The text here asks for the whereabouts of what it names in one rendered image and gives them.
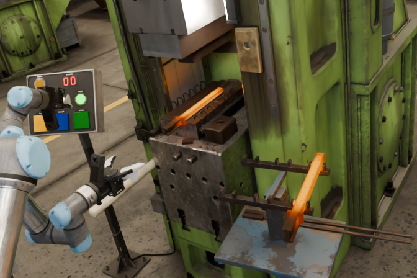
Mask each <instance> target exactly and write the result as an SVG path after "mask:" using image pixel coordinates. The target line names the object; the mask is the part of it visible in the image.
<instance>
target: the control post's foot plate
mask: <svg viewBox="0 0 417 278"><path fill-rule="evenodd" d="M128 252H129V255H130V257H131V258H132V259H133V258H135V257H137V256H139V255H141V254H139V253H136V252H134V251H132V250H129V249H128ZM125 260H126V262H127V266H128V267H125V264H124V261H123V258H122V257H121V256H119V255H118V256H117V257H116V258H115V259H114V260H113V261H112V262H111V263H110V264H109V265H106V267H105V268H104V269H103V270H102V273H104V274H105V275H107V276H111V277H112V278H134V277H135V276H137V275H138V274H139V273H140V272H141V270H142V269H143V268H144V267H145V266H147V265H148V263H149V262H150V261H151V260H152V259H151V258H149V257H146V256H141V257H139V258H136V259H134V260H130V258H129V257H128V256H127V255H125Z"/></svg>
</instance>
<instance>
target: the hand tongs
mask: <svg viewBox="0 0 417 278"><path fill-rule="evenodd" d="M242 217H243V218H248V219H253V220H260V221H263V220H264V219H265V220H267V215H266V212H262V211H258V210H250V209H245V211H244V213H243V214H242ZM304 221H305V222H310V223H317V224H322V225H329V226H337V227H342V228H350V229H354V230H362V231H369V232H374V233H381V234H386V235H393V236H401V237H405V238H411V237H412V236H411V235H409V234H404V233H397V232H392V231H384V230H376V229H372V228H364V227H359V226H352V225H344V224H339V223H331V222H324V221H319V220H311V219H306V218H304ZM300 226H302V227H306V228H314V229H318V230H325V231H332V232H337V233H344V234H349V235H356V236H363V237H368V238H375V239H379V240H387V241H394V242H398V243H405V244H411V241H409V240H401V239H397V238H389V237H385V236H378V235H370V234H366V233H358V232H354V231H346V230H339V229H334V228H327V227H323V226H315V225H308V224H302V223H300Z"/></svg>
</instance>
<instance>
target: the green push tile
mask: <svg viewBox="0 0 417 278"><path fill-rule="evenodd" d="M73 119H74V129H75V130H79V129H88V128H90V119H89V112H75V113H73Z"/></svg>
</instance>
